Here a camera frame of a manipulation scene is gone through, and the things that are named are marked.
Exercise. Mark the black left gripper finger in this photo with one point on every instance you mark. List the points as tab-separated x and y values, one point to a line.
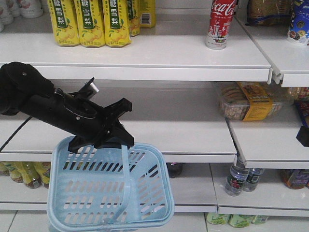
114	135

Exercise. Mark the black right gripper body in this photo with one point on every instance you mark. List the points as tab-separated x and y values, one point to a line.
303	136

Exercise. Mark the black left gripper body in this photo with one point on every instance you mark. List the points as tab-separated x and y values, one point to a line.
83	118

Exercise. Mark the light blue plastic basket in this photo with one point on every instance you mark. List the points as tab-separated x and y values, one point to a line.
109	189

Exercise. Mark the red coca-cola aluminium bottle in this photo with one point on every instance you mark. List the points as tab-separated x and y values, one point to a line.
222	13

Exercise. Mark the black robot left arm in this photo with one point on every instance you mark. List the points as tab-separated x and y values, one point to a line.
24	89

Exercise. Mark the clear box of biscuits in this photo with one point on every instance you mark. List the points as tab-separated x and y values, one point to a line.
250	101

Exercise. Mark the clear water bottle dark label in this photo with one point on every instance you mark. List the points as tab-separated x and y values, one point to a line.
253	179

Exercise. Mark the white metal shelving unit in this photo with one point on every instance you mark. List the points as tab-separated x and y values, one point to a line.
167	72

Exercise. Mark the yellow pear drink bottle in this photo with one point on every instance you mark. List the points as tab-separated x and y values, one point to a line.
90	22
116	23
64	22

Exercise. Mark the blue cookie cup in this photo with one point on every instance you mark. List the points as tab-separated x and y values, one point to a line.
298	31

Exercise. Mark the brown biscuit package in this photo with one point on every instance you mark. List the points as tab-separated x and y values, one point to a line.
268	12

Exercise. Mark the wrist camera with silver lens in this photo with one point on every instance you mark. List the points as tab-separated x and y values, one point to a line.
89	90

